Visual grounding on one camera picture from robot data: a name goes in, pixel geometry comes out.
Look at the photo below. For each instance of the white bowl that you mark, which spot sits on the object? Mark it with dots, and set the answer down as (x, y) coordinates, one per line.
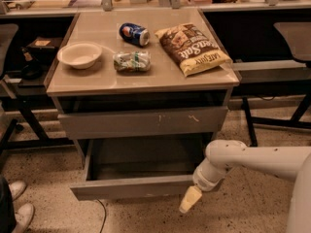
(80, 55)

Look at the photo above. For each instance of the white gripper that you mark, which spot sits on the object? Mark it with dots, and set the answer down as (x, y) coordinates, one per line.
(205, 183)

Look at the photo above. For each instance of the grey drawer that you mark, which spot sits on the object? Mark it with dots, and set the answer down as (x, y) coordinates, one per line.
(130, 167)
(143, 123)

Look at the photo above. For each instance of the white shoe upper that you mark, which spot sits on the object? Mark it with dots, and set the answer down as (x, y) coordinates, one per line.
(17, 188)

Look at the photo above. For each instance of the black box under desk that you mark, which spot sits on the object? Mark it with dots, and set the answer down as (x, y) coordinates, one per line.
(45, 49)

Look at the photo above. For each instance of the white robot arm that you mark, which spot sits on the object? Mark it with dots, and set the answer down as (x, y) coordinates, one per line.
(289, 163)

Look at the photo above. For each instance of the grey chair left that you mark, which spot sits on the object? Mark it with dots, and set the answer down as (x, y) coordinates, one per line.
(7, 34)

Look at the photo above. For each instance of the black round object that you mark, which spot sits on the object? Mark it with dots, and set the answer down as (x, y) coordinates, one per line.
(33, 69)

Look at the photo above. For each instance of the brown yellow chip bag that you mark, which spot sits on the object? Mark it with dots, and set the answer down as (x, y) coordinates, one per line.
(190, 49)

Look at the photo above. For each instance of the white shoe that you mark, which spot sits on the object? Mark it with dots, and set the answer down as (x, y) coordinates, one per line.
(24, 216)
(17, 188)

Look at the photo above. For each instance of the white shoe lower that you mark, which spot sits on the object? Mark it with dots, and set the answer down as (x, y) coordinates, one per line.
(24, 216)

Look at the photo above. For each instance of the blue soda can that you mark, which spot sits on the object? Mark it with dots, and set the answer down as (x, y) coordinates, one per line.
(135, 34)

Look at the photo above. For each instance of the grey chair right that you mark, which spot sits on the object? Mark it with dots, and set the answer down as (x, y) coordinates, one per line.
(300, 46)

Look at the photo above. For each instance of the grey top drawer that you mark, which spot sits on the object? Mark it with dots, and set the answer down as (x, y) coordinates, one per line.
(143, 123)

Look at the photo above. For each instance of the grey chair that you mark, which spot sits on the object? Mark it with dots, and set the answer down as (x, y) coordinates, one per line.
(7, 34)
(300, 46)

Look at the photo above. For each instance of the crushed green white can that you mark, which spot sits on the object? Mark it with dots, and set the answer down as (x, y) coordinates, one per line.
(136, 61)

